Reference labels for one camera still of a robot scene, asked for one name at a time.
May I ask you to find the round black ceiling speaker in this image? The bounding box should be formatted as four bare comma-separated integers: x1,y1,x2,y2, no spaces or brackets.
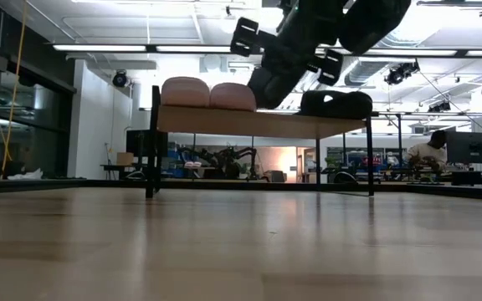
112,69,129,89

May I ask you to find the white crumpled sheet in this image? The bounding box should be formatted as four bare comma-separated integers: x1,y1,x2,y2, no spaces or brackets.
6,168,44,181

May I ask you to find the small black monitor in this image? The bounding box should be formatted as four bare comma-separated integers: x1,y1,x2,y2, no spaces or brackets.
126,129,169,158

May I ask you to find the pink slide sandal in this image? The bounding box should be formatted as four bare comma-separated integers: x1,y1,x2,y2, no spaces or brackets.
209,82,258,112
160,76,212,108

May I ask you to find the yellow cable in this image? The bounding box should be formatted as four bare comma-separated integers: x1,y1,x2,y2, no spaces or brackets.
0,0,28,179

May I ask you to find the black aluminium table frame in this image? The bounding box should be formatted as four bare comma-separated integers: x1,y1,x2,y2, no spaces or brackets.
0,178,482,202

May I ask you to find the silver ventilation duct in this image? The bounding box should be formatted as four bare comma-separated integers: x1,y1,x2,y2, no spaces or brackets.
343,37,418,87

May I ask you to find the large black monitor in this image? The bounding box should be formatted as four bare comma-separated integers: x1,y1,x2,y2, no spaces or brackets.
445,131,482,171

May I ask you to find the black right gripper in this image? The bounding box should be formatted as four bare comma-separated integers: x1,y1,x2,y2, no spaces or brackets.
230,16,345,91

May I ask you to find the black ceiling spotlight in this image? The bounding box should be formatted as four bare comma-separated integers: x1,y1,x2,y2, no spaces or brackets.
428,101,452,114
384,61,421,86

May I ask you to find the white globe lamp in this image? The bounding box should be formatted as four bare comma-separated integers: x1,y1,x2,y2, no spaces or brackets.
219,14,236,34

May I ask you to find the wooden shelf with black frame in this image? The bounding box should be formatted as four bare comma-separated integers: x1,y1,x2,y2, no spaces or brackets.
145,84,403,200

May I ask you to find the person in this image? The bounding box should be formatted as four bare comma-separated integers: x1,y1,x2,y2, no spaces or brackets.
403,130,449,172

